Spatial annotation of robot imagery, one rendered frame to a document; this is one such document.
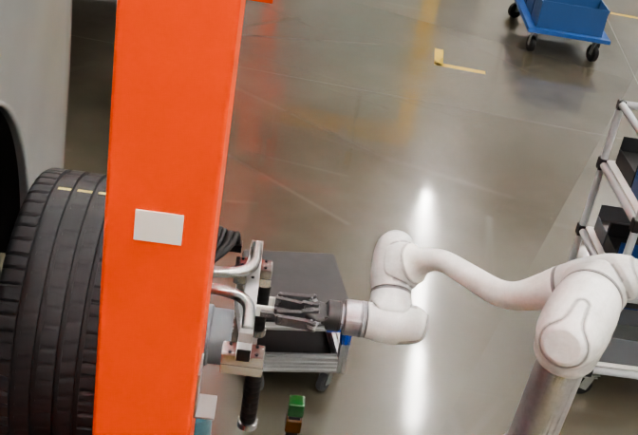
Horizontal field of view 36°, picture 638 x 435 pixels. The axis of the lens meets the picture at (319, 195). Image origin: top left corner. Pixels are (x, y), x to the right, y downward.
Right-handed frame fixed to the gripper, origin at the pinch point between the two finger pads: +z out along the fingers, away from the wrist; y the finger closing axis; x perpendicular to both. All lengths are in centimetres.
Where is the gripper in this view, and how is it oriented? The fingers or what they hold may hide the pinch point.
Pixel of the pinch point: (259, 305)
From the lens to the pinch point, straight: 244.1
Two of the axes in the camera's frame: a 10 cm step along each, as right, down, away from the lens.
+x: 1.5, -8.7, -4.6
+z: -9.9, -1.4, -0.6
